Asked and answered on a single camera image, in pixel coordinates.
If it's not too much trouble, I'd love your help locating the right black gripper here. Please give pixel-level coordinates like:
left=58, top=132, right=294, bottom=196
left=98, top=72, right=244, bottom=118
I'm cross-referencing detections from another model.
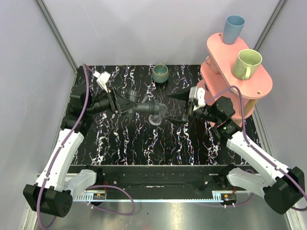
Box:
left=161, top=84, right=220, bottom=128

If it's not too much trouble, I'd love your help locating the dark grey pipe tee fitting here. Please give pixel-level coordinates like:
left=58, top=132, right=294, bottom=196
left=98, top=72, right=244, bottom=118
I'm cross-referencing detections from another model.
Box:
left=122, top=89, right=160, bottom=118

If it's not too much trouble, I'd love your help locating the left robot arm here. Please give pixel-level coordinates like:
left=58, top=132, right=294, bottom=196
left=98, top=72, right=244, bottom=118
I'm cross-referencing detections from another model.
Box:
left=23, top=84, right=136, bottom=218

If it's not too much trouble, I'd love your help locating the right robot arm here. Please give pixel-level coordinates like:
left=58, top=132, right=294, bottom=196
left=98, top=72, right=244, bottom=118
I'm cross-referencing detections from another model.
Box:
left=167, top=86, right=307, bottom=214

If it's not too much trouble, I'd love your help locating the teal ceramic bowl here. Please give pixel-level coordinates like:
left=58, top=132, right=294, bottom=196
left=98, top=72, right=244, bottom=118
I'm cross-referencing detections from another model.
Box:
left=152, top=64, right=169, bottom=83

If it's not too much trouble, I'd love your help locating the pink three-tier shelf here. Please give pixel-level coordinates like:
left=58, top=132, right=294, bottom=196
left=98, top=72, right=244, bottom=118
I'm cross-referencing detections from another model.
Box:
left=197, top=33, right=273, bottom=126

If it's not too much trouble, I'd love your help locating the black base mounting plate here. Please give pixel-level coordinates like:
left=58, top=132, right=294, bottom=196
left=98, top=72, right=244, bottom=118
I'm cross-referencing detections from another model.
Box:
left=69, top=164, right=236, bottom=191

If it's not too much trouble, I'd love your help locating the green ceramic mug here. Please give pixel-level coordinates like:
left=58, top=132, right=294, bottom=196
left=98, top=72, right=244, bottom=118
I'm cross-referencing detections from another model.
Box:
left=231, top=49, right=262, bottom=81

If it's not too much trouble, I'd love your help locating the blue plastic cup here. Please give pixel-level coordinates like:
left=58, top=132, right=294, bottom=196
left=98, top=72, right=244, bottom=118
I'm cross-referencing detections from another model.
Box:
left=222, top=15, right=245, bottom=45

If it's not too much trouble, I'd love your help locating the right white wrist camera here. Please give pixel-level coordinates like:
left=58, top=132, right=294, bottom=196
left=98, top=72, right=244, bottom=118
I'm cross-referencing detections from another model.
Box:
left=188, top=86, right=206, bottom=112

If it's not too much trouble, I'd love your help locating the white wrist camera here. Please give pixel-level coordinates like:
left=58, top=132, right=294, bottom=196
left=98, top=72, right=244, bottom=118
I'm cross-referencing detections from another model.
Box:
left=93, top=71, right=111, bottom=92
left=188, top=86, right=206, bottom=112

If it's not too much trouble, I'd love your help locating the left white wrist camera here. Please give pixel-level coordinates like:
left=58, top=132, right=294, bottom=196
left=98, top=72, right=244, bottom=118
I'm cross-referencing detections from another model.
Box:
left=93, top=71, right=111, bottom=92

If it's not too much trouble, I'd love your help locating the aluminium rail frame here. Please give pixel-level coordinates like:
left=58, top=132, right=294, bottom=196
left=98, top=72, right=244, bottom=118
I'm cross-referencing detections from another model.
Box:
left=31, top=173, right=295, bottom=204

